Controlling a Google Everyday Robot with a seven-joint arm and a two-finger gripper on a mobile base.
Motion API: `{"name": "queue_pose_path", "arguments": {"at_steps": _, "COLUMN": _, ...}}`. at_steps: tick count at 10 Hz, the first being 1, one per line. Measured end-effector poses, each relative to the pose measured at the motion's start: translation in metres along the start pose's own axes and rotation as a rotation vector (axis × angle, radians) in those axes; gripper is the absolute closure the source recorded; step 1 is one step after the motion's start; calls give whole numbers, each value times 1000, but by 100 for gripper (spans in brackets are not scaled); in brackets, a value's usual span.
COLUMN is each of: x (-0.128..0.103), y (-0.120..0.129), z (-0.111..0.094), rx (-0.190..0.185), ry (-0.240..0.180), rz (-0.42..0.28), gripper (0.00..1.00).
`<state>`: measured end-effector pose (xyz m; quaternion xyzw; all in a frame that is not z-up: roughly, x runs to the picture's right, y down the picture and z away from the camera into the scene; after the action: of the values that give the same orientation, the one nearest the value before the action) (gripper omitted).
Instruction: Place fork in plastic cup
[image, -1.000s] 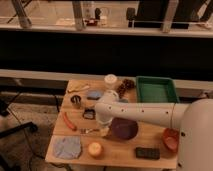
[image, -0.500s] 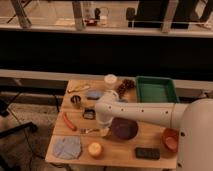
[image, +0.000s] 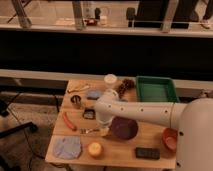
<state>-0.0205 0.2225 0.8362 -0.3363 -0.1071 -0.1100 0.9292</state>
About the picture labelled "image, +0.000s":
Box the silver fork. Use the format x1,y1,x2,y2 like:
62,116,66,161
80,129,100,134

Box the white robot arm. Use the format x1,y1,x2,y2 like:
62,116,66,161
95,89,213,171

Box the small metal cup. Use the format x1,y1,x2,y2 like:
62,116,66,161
70,95,81,108

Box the white cup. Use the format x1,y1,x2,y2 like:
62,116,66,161
104,74,118,89

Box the purple bowl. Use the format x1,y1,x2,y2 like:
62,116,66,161
111,117,138,140

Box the yellow apple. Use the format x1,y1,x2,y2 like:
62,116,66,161
88,142,103,157

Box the orange carrot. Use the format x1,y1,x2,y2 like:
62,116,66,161
62,112,77,131

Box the blue sponge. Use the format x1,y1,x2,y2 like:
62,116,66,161
86,90,103,100

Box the blue-grey folded cloth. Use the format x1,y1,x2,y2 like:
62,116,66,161
53,136,82,160

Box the black rectangular sponge block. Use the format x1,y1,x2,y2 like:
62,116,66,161
135,147,160,160

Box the yellow banana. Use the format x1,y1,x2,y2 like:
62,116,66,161
67,84,90,93

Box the bunch of dark grapes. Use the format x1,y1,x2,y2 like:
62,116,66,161
117,79,135,98

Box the green plastic tray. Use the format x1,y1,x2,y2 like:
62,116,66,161
136,76,179,102

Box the orange-red bowl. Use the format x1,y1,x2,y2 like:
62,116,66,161
162,128,177,152

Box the black office chair base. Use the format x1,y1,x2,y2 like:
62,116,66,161
0,100,38,171

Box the black-handled strainer tool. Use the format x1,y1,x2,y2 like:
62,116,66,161
82,108,96,120

